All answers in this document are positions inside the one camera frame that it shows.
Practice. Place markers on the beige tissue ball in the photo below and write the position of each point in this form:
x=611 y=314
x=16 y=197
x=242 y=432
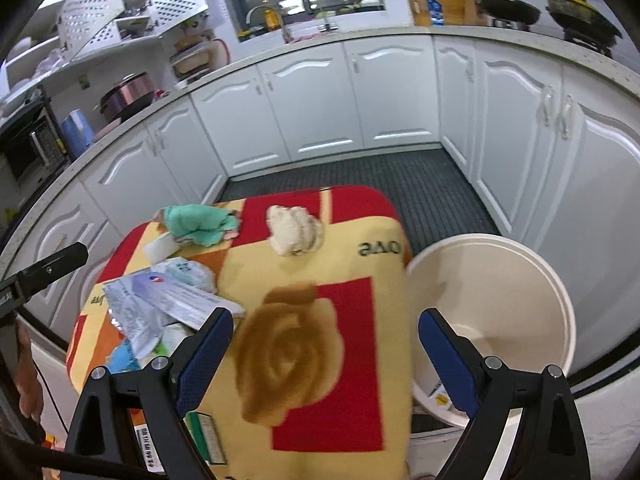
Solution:
x=292 y=232

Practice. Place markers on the steel pot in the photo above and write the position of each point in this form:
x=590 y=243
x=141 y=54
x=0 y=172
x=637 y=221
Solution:
x=127 y=97

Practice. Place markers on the white perforated dish rack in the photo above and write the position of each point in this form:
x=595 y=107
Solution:
x=95 y=5

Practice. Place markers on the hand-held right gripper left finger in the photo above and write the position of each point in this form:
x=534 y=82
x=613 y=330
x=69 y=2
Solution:
x=205 y=355

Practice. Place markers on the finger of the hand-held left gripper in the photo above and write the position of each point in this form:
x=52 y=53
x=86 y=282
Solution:
x=55 y=267

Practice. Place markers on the wooden cutting board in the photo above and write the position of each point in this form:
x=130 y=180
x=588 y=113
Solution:
x=452 y=10

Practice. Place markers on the white green packet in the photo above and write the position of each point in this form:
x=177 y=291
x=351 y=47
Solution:
x=172 y=341

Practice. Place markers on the black yellow wok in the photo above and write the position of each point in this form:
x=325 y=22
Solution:
x=582 y=17

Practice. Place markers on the blue packet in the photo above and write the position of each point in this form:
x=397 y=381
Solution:
x=436 y=13

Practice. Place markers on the orange white small box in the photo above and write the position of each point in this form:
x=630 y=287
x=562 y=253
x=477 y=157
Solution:
x=147 y=440

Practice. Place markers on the clear crinkled plastic packet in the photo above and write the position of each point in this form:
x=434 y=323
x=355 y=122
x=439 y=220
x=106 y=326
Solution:
x=132 y=322

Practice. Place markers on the stacked food containers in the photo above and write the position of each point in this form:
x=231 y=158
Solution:
x=195 y=57

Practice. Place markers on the blue plastic cup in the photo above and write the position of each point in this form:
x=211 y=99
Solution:
x=77 y=132

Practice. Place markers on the printed red yellow blanket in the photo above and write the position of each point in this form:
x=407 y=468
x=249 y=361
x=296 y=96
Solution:
x=350 y=240

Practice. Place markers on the row of white cabinet doors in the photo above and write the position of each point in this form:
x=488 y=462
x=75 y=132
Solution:
x=320 y=100

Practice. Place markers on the person's left forearm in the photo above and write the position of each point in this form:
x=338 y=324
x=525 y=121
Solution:
x=27 y=375

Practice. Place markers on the black ribbed floor mat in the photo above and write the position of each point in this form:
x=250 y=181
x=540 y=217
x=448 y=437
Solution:
x=400 y=185

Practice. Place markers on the black frying pan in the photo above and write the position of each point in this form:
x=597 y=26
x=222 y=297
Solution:
x=505 y=7

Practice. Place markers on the yellow oil bottle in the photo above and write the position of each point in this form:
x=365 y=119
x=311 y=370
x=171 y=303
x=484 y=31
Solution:
x=270 y=17

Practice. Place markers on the green plush toy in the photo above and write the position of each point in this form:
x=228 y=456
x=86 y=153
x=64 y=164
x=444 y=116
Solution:
x=200 y=221

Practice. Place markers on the metal faucet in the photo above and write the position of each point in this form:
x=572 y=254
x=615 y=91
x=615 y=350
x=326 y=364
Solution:
x=285 y=22

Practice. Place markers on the white plastic bin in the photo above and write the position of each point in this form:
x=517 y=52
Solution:
x=500 y=300

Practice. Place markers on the white blue wrapper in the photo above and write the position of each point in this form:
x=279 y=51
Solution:
x=192 y=274

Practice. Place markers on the black toaster oven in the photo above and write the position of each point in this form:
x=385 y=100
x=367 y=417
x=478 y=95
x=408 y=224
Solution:
x=27 y=142

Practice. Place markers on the light blue wrapper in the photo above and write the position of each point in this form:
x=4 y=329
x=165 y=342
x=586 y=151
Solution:
x=122 y=360

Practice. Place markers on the green white small box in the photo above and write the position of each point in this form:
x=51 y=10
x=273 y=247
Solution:
x=205 y=435

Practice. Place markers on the white sponge block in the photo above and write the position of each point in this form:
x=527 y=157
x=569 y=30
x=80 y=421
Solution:
x=160 y=250

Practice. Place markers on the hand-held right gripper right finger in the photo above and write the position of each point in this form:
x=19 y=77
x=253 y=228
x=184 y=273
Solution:
x=445 y=360

